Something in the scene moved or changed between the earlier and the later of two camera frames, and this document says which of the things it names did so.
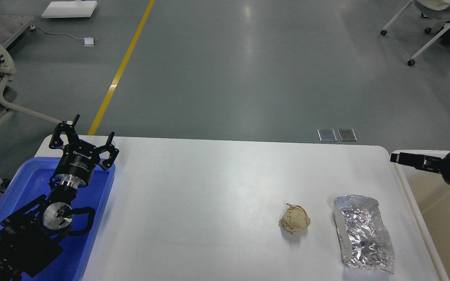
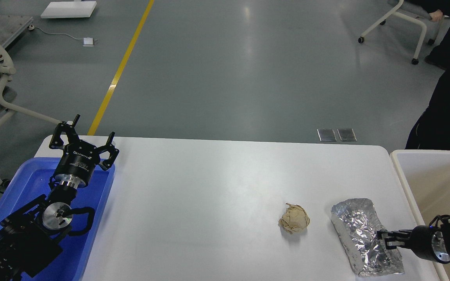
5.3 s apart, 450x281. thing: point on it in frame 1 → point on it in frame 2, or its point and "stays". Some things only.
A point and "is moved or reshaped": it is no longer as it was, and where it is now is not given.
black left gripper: (78, 162) stays
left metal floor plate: (327, 135) stays
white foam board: (65, 9) stays
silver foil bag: (365, 241) is moved or reshaped
